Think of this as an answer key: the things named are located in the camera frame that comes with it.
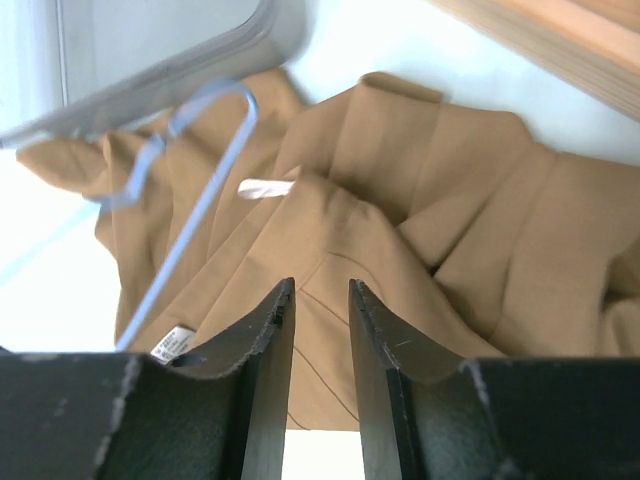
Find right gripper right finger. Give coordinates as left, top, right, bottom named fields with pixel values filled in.
left=349, top=280, right=639, bottom=479

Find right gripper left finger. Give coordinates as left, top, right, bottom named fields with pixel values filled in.
left=1, top=278, right=295, bottom=479

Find tan garment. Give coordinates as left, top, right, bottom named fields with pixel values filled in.
left=14, top=67, right=640, bottom=431

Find blue wire hanger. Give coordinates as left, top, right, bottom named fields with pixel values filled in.
left=89, top=79, right=258, bottom=352

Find clear plastic tray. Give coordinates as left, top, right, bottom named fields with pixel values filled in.
left=1, top=1, right=309, bottom=149

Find wooden clothes rack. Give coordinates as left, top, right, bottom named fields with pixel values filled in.
left=433, top=0, right=639, bottom=120

